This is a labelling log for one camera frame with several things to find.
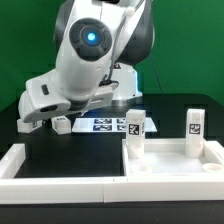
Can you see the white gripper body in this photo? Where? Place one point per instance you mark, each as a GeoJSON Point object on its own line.
{"type": "Point", "coordinates": [40, 101]}

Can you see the white square table top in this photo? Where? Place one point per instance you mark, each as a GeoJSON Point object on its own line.
{"type": "Point", "coordinates": [167, 156]}

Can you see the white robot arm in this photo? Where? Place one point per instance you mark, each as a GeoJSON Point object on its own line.
{"type": "Point", "coordinates": [91, 36]}

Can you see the white fiducial marker sheet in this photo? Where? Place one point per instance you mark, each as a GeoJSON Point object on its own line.
{"type": "Point", "coordinates": [88, 125]}

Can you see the white U-shaped fence wall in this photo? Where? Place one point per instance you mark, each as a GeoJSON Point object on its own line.
{"type": "Point", "coordinates": [14, 190]}

